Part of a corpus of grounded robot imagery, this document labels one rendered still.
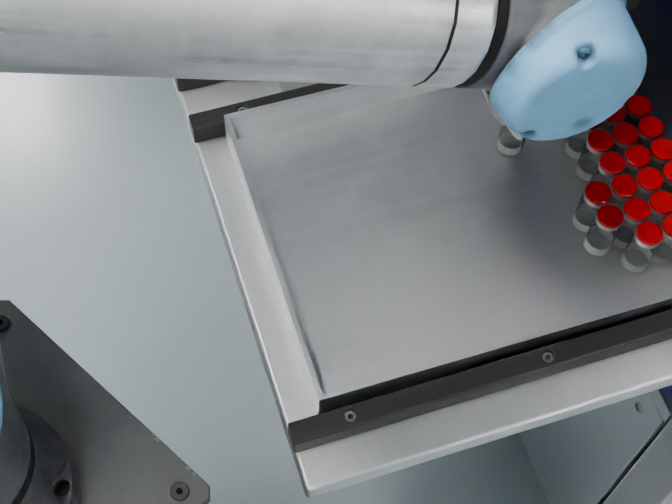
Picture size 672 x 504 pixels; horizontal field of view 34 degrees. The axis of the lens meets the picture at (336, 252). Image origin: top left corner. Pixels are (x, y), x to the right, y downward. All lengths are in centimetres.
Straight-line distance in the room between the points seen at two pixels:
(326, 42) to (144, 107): 162
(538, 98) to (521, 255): 39
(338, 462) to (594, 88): 38
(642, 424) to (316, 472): 53
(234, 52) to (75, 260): 148
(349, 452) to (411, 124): 30
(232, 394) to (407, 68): 132
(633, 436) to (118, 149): 111
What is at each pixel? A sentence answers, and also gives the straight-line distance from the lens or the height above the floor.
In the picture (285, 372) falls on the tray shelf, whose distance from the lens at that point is 84.
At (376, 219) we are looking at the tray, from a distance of 90.
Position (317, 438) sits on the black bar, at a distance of 80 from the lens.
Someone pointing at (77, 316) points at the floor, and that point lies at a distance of 188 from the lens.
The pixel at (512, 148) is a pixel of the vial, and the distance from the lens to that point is 94.
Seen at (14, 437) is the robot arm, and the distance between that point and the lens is 79.
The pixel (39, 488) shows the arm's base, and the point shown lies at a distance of 86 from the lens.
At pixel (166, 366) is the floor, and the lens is 182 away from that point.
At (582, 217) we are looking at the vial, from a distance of 91.
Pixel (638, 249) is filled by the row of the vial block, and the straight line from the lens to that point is 89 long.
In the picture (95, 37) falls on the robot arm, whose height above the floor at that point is 132.
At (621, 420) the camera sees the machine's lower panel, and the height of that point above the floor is 48.
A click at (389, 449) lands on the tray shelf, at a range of 82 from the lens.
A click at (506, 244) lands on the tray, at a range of 90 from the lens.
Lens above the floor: 165
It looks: 61 degrees down
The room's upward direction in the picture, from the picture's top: 3 degrees clockwise
